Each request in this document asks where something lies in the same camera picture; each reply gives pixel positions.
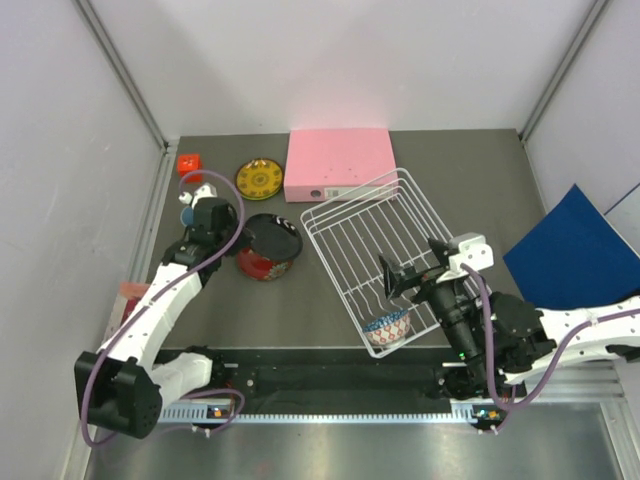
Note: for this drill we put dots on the light blue plastic cup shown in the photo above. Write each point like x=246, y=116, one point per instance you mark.
x=187, y=216

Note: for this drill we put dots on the red floral plate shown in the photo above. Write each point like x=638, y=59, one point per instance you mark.
x=260, y=268

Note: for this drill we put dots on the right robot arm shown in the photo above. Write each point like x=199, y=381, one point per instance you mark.
x=500, y=339

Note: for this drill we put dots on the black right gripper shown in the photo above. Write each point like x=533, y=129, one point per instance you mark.
x=428, y=280

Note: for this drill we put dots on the blue folder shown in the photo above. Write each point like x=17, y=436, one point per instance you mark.
x=574, y=258

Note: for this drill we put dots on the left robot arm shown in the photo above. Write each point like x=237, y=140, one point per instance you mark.
x=121, y=387

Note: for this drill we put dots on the white wire dish rack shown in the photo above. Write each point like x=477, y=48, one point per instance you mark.
x=389, y=222

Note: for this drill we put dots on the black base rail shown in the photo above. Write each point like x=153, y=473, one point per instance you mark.
x=428, y=372

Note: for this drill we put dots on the red cube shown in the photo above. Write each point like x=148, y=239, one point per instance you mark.
x=188, y=163

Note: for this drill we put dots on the yellow patterned plate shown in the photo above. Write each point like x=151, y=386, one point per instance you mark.
x=259, y=179

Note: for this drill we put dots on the pink binder box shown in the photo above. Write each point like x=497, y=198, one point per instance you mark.
x=322, y=164

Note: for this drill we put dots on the red white patterned bowl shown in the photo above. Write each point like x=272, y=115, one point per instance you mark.
x=388, y=329

